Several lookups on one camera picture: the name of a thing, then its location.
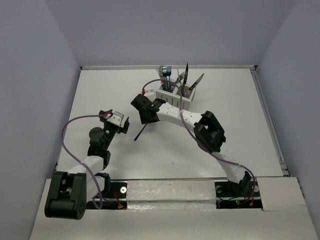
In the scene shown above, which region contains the purple iridescent fork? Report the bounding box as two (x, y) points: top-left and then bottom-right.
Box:
(134, 123), (148, 141)

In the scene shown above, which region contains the silver fork teal marbled handle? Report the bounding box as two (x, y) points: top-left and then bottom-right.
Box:
(156, 67), (166, 90)

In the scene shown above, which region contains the blue iridescent fork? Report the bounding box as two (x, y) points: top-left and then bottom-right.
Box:
(162, 65), (172, 92)

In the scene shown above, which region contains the silver fork black riveted handle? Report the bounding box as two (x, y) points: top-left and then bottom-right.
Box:
(174, 70), (185, 85)

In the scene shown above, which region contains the silver knife teal marbled handle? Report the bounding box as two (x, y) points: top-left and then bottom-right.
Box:
(188, 73), (204, 92)

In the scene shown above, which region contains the silver knife black speckled handle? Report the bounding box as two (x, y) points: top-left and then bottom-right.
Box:
(181, 63), (189, 96)

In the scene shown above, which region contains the plain silver fork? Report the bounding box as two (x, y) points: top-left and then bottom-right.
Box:
(158, 65), (166, 90)

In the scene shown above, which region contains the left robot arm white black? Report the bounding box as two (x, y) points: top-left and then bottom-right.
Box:
(44, 109), (130, 220)

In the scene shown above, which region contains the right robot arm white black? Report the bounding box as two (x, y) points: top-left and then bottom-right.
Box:
(131, 94), (252, 196)

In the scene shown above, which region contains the white perforated utensil caddy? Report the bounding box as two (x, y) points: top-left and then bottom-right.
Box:
(155, 84), (196, 110)

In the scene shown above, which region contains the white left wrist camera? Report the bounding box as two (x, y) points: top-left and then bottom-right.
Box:
(106, 111), (124, 127)

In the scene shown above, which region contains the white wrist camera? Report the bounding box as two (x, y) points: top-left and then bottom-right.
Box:
(106, 111), (124, 127)
(144, 89), (155, 100)

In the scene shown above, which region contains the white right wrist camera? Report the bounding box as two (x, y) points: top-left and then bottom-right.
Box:
(144, 89), (155, 100)

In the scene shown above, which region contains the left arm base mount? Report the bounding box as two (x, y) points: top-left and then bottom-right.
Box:
(101, 181), (128, 210)

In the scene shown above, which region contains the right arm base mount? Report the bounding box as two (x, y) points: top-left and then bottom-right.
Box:
(214, 181), (263, 210)

